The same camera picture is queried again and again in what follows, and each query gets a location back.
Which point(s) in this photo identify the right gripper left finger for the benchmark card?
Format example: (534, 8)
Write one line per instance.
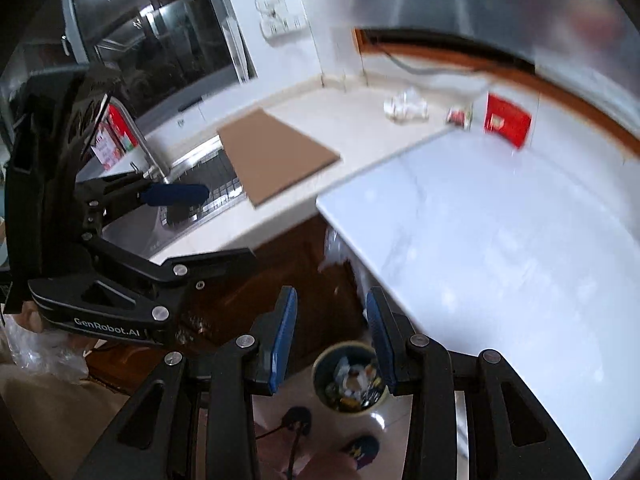
(274, 332)

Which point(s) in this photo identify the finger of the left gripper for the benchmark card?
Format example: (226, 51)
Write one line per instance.
(231, 263)
(164, 195)

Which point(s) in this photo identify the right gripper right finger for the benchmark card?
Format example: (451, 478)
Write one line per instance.
(390, 329)

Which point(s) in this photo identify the red snack bag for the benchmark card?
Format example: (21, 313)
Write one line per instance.
(508, 120)

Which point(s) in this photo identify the round trash bin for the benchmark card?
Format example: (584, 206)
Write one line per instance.
(347, 380)

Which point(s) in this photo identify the dark kitchen window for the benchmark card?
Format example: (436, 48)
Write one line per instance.
(169, 54)

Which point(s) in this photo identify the person's left hand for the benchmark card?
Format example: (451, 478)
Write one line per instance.
(30, 319)

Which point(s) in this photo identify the steel sink faucet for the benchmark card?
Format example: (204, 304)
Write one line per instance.
(159, 168)

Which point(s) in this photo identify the stainless steel sink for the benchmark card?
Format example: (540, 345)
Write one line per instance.
(202, 184)

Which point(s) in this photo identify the red white carton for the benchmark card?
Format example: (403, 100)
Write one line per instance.
(114, 138)

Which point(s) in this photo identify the dark blue right slipper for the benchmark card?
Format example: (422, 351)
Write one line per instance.
(363, 450)

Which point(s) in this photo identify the brown cardboard sheet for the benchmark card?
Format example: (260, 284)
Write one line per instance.
(269, 156)

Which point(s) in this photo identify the white tiled cabinet table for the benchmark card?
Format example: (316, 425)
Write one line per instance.
(485, 247)

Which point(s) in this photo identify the small red green packet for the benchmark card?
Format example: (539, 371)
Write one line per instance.
(460, 116)

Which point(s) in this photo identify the crumpled clear plastic wrap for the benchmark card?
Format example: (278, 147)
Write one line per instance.
(406, 106)

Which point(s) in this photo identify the frosted plastic sheet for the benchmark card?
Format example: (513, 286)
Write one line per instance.
(588, 47)

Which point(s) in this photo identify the white wall power strip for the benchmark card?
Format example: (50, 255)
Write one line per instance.
(276, 21)

